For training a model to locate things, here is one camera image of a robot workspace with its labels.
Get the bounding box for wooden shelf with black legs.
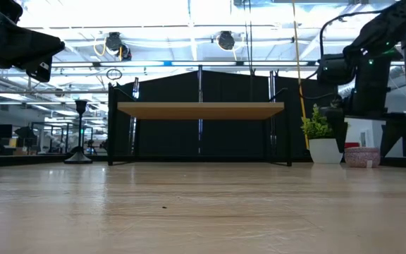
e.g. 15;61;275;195
106;81;293;167

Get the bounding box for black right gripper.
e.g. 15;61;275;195
321;56;406;158

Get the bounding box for black ceiling cable reel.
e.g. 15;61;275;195
104;31;133;62
216;30;236;52

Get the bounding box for black aluminium table frame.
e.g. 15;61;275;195
0;153;406;169

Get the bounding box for black hanging cable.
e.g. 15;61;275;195
242;0;254;103

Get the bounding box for black hanging cable ring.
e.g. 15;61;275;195
106;68;123;81

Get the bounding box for black partition screen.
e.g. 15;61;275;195
107;69;340;162

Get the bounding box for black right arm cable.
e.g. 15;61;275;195
319;10;383;59

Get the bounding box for green plant in white pot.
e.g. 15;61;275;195
300;103;345;164

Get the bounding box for pink mosaic candle holder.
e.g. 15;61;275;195
344;146;381;169

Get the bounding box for yellow hanging cable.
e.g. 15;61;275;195
290;0;311;151

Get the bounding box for tall black candlestick holder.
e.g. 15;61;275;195
63;99;94;165

